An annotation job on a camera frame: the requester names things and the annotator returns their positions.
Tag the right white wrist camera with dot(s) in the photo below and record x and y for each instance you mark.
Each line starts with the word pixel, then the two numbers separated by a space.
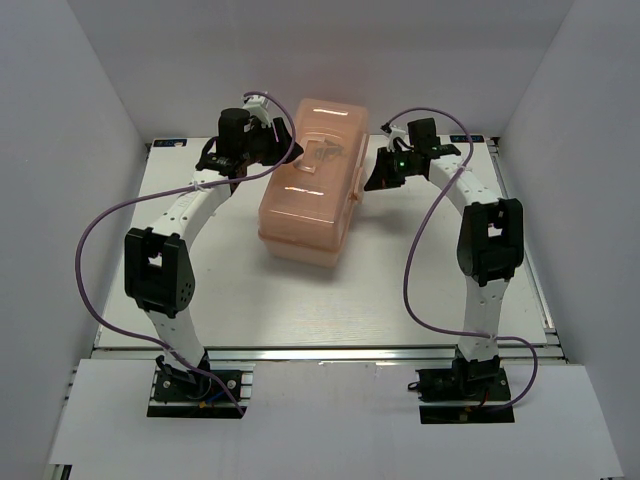
pixel 394 135

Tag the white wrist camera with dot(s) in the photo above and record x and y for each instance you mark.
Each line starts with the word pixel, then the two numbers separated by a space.
pixel 394 135
pixel 257 106

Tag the blue label sticker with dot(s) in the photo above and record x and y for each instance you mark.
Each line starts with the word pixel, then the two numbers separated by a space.
pixel 465 139
pixel 169 143

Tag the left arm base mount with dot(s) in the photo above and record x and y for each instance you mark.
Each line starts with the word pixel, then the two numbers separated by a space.
pixel 180 394

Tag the blue label sticker right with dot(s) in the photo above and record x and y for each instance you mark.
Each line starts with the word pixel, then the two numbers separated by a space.
pixel 465 139

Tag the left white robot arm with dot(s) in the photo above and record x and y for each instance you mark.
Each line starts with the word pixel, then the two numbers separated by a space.
pixel 158 272

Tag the blue label sticker left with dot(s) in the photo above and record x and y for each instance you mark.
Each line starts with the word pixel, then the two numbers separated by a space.
pixel 169 143

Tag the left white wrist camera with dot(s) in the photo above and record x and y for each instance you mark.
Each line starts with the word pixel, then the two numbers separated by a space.
pixel 257 106

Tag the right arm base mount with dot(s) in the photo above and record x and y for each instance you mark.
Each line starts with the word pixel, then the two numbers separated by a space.
pixel 442 402

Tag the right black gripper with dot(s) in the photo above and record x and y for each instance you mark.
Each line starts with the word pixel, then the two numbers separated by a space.
pixel 382 177

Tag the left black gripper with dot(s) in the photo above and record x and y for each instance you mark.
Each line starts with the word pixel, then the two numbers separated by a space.
pixel 269 132

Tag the pink plastic toolbox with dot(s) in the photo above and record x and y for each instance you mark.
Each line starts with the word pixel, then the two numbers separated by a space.
pixel 307 207

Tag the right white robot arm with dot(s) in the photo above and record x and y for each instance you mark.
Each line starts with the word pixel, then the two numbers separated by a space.
pixel 489 250

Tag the aluminium table front rail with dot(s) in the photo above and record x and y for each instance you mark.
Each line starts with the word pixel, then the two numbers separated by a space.
pixel 321 354

